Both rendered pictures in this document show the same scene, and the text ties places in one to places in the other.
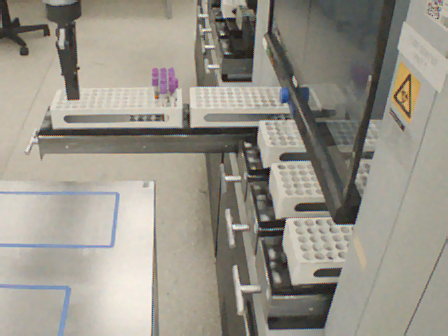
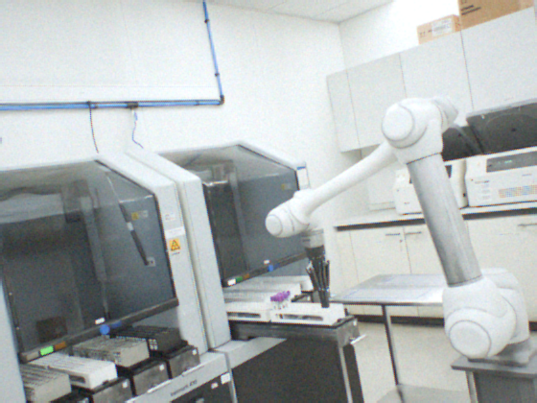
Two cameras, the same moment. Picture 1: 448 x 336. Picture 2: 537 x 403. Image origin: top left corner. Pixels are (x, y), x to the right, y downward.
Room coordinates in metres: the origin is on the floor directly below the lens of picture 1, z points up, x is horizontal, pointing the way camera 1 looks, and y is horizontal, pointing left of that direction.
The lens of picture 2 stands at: (2.68, 1.41, 1.38)
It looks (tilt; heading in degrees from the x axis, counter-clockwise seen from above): 3 degrees down; 221
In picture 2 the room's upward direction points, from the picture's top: 11 degrees counter-clockwise
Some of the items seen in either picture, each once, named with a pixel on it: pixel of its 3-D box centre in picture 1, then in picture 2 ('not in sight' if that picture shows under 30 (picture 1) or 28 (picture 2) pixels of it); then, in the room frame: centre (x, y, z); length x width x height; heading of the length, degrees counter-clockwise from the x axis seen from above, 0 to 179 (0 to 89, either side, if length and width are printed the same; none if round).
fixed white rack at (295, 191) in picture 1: (350, 191); (270, 293); (0.70, -0.36, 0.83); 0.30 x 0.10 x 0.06; 88
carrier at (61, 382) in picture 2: not in sight; (52, 390); (1.87, -0.30, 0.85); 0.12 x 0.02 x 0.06; 178
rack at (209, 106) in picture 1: (253, 108); (248, 312); (1.01, -0.23, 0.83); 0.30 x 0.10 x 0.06; 88
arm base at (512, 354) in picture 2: not in sight; (505, 343); (0.93, 0.79, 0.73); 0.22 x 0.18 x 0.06; 178
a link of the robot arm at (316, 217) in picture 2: not in sight; (306, 210); (1.04, 0.19, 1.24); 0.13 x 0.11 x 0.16; 4
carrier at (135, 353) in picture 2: (241, 18); (133, 354); (1.57, -0.29, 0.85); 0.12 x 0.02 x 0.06; 179
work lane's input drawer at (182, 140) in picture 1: (176, 129); (282, 326); (1.02, -0.05, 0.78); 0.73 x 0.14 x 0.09; 88
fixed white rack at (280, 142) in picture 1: (329, 145); (249, 301); (0.86, -0.37, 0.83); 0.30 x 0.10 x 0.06; 88
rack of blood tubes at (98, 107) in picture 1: (117, 109); (306, 315); (1.03, 0.09, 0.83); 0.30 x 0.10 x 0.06; 88
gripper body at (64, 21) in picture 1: (65, 20); (316, 257); (1.03, 0.19, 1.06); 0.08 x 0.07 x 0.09; 178
